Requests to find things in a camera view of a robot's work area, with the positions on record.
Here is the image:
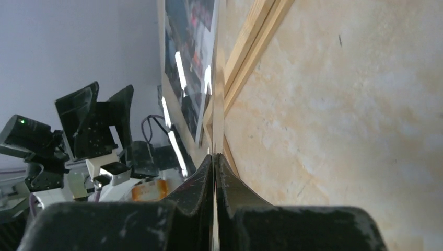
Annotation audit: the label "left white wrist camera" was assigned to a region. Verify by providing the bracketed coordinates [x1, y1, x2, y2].
[86, 151, 131, 187]

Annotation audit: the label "printed photo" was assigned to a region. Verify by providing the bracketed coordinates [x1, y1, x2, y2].
[156, 0, 219, 147]

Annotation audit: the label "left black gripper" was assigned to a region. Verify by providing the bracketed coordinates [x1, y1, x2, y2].
[1, 82, 134, 192]

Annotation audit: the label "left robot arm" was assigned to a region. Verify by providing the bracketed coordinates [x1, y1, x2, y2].
[1, 82, 138, 215]

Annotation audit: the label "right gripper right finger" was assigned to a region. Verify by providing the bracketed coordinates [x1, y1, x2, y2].
[215, 154, 272, 250]

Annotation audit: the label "transparent plastic sheet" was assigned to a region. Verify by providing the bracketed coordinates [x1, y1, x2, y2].
[194, 1, 227, 166]

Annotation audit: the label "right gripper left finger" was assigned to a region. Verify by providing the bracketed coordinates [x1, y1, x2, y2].
[160, 155, 214, 250]

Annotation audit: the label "wooden picture frame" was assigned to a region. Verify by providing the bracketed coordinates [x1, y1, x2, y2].
[222, 1, 294, 175]

